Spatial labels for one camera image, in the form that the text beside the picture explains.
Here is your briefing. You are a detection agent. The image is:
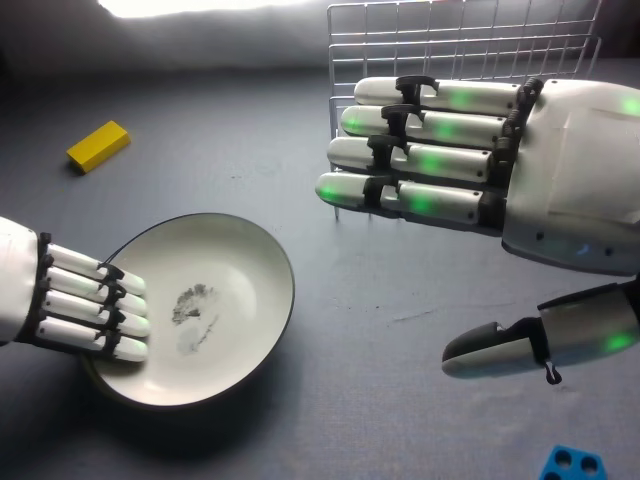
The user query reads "white plate with grey smudge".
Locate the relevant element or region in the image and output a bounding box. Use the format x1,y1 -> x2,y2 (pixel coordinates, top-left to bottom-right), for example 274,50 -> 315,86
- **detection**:
94,213 -> 296,407

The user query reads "grey table cloth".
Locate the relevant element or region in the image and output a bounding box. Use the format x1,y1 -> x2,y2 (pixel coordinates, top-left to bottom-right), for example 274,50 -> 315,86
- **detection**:
0,64 -> 640,480

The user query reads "yellow rectangular block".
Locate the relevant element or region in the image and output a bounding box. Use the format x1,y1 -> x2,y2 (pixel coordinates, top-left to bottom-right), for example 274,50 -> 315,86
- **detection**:
66,120 -> 132,175

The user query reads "silver wire dish rack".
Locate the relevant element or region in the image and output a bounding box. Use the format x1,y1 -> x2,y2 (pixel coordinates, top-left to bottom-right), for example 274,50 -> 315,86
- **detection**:
327,0 -> 606,221

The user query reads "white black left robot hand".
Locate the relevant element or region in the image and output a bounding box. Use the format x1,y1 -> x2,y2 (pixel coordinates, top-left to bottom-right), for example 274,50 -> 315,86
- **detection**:
0,215 -> 152,364

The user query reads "blue block with holes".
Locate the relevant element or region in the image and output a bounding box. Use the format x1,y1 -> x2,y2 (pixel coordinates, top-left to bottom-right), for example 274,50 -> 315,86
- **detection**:
538,444 -> 609,480

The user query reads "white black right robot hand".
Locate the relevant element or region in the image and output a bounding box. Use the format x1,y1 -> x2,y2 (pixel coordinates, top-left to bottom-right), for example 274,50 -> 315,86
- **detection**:
314,74 -> 640,387

